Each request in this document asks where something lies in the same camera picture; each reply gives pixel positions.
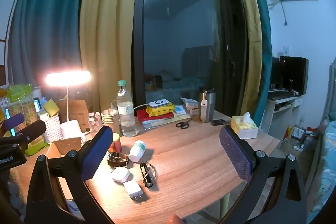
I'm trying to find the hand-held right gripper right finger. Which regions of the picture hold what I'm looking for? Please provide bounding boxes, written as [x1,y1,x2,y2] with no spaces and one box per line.
[219,125,309,224]

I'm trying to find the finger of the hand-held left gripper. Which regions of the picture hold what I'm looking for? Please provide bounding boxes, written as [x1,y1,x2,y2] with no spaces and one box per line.
[0,112,26,132]
[0,119,47,146]

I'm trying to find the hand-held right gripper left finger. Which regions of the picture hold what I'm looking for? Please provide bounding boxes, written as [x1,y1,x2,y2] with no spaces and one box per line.
[25,125,114,224]

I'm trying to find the yellow lid red jar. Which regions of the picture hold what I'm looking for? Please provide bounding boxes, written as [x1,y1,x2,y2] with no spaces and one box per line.
[109,133,123,153]

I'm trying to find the white earbuds case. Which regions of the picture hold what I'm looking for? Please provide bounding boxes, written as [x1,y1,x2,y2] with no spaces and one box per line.
[111,167,131,183]

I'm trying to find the torn cardboard box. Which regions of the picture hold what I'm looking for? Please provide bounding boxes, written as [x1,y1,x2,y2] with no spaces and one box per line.
[47,137,85,159]

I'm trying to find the white pill bottle green label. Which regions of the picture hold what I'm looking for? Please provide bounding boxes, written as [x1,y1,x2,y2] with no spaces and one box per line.
[128,140,147,163]

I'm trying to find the white plug charger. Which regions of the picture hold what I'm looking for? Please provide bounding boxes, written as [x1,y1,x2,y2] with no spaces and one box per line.
[123,179,144,200]

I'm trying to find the black flashlight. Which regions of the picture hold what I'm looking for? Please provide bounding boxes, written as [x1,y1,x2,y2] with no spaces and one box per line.
[140,161,157,187]

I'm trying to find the green paper cup packet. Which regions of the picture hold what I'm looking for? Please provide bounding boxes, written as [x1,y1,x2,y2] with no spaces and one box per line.
[5,83,50,157]

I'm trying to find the white woven plastic basket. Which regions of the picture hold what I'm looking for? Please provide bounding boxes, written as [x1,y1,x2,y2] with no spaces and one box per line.
[41,114,62,143]

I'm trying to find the yellow tissue box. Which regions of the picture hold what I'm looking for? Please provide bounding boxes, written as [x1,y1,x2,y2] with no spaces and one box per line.
[231,111,259,140]

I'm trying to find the clear ribbed glass cup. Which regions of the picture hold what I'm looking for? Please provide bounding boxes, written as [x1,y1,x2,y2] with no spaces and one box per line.
[89,112,103,132]

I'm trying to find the green sponge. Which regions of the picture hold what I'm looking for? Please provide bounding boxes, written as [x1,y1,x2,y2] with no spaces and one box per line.
[43,99,59,117]

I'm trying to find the white desk lamp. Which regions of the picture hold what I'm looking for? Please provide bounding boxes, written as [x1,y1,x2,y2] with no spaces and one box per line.
[46,71,92,144]

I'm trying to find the stack of brown paper cups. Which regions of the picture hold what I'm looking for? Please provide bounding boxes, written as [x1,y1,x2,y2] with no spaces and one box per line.
[101,109,120,132]

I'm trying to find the brown cardboard lamp box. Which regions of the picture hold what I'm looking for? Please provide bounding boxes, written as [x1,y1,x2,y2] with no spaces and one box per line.
[58,100,90,133]

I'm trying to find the clear plastic water bottle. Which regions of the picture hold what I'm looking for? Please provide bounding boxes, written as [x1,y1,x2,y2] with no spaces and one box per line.
[116,80,138,138]

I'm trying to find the white computer desk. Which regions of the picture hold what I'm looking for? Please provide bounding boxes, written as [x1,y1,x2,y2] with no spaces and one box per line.
[261,92,305,136]

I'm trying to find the steel tumbler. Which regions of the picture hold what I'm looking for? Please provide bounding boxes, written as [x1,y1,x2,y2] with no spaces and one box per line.
[198,89,216,123]

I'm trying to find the red book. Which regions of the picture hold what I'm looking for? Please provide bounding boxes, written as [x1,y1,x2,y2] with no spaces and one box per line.
[136,109,174,124]

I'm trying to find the black scissors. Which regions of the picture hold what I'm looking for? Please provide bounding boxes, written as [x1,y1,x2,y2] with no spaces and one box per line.
[176,117,193,130]

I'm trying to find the white plastic packet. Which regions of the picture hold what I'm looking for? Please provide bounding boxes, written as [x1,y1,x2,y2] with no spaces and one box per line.
[180,97,199,110]

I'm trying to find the light blue mask packet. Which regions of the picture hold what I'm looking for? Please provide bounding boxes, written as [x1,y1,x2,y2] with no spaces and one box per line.
[174,104,188,115]

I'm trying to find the black keyboard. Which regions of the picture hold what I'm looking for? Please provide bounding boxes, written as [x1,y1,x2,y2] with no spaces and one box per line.
[267,92,295,100]

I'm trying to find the yellow wet wipes packet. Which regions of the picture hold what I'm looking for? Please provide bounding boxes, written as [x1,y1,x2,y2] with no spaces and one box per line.
[146,103,175,117]

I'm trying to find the white power bank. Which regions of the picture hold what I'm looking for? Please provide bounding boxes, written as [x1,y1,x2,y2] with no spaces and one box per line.
[148,100,170,109]

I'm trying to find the black computer tower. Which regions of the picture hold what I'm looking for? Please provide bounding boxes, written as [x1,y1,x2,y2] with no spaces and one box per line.
[270,57,280,90]

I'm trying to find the teal curtain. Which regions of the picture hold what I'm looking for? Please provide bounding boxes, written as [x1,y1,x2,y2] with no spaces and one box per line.
[7,0,93,109]
[241,0,274,125]

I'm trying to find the black monitor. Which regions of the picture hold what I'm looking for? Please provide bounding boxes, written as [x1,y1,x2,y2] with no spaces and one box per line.
[279,56,309,96]

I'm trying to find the yellow curtain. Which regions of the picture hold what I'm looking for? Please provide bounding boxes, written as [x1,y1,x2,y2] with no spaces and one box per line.
[228,0,263,120]
[79,0,148,120]

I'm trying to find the dark glass sliding door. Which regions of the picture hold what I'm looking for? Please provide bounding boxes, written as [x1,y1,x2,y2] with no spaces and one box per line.
[131,0,249,120]

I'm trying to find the white charging cable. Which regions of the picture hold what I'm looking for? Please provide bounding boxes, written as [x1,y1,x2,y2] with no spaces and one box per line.
[111,99,150,110]

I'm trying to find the air conditioner cable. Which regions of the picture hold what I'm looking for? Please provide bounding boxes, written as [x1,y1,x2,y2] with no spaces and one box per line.
[280,0,288,27]

